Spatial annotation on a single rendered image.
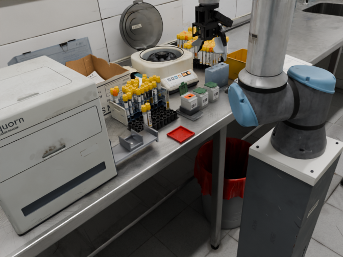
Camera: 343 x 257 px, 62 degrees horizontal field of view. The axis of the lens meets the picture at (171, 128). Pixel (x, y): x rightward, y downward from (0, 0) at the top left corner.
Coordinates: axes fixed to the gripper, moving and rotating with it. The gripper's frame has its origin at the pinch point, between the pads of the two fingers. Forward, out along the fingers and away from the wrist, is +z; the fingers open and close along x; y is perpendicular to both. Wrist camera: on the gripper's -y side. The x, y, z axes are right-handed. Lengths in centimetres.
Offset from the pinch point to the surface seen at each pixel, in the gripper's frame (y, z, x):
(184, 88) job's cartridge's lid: 19.1, 5.6, 4.9
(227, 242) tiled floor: 2, 103, 17
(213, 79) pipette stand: 1.3, 8.7, 2.0
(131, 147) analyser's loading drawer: 48, 11, 14
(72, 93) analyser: 62, -14, 19
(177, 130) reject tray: 29.5, 15.0, 13.0
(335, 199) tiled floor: -72, 103, 40
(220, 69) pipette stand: -2.7, 5.5, 2.0
